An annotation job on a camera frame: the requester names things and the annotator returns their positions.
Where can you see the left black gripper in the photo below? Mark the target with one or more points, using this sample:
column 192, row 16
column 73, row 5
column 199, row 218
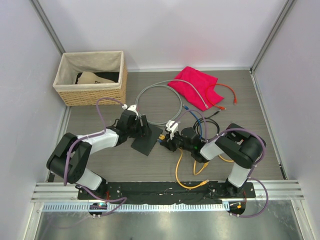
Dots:
column 143, row 131

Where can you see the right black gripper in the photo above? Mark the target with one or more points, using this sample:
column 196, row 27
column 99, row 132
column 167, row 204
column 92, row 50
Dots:
column 168, row 143

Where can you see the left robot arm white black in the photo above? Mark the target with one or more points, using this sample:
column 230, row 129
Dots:
column 70, row 157

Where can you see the white slotted cable duct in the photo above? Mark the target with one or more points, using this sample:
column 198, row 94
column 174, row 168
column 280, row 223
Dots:
column 98, row 207

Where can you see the pink folded cloth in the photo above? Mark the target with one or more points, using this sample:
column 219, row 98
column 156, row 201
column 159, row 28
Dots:
column 192, row 84

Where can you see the beige cloth in basket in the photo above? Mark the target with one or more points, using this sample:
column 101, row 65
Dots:
column 87, row 77

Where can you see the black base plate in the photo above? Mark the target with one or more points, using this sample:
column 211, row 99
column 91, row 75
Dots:
column 170, row 192

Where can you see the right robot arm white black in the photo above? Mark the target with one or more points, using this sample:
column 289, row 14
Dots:
column 244, row 147

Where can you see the wicker basket with liner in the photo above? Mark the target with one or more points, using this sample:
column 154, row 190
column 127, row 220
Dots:
column 73, row 63

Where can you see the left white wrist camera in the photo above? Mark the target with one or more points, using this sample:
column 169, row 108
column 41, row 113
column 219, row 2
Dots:
column 132, row 108

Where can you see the black network switch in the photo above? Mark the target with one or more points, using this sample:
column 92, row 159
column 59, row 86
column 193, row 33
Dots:
column 144, row 144

